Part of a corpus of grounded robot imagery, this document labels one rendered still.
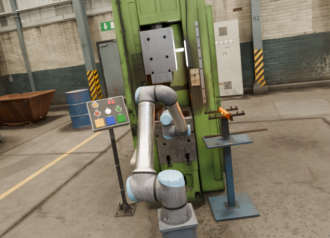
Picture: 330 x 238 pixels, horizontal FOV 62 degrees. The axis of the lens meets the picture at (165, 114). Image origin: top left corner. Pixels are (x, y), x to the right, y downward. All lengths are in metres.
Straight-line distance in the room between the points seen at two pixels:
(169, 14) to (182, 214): 1.84
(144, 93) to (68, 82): 8.54
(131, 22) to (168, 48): 0.46
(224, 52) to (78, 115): 4.14
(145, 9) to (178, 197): 1.84
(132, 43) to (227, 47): 5.23
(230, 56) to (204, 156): 5.13
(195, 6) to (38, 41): 8.49
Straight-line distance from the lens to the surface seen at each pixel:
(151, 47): 2.64
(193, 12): 2.78
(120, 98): 2.68
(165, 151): 2.75
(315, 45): 8.66
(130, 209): 3.06
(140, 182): 1.65
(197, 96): 2.81
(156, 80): 2.65
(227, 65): 7.83
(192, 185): 2.96
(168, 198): 1.62
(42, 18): 10.82
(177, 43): 3.10
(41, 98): 8.76
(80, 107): 7.03
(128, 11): 2.83
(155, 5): 2.80
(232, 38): 7.80
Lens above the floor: 1.57
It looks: 13 degrees down
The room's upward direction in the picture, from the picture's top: 8 degrees counter-clockwise
